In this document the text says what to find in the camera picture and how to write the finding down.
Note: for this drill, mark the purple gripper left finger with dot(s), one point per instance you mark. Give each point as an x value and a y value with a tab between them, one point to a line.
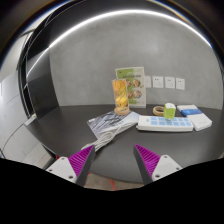
74	168

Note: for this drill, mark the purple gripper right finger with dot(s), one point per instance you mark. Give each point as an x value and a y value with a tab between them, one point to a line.
153	166

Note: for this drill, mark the green white charger plug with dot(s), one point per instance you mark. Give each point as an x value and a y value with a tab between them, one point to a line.
169	111

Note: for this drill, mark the grey striped magazine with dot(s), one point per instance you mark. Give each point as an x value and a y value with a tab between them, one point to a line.
111	122

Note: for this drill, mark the beige tape roll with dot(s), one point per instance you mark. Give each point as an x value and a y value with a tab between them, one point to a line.
158	110

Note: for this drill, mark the white flat box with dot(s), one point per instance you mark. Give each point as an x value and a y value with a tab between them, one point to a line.
200	121

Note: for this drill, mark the blue white box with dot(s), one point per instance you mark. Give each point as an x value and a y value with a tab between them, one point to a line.
187	110

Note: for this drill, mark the glass vase yellow flowers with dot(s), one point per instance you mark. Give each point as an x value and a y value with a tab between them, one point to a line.
120	96

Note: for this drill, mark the green standing brochure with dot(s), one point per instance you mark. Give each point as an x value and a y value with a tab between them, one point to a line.
135	81

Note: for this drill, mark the white wall socket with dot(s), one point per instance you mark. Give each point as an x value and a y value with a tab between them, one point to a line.
170	82
180	83
148	82
158	82

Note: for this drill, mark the black wall panel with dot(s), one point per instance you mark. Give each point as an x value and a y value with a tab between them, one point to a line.
35	75

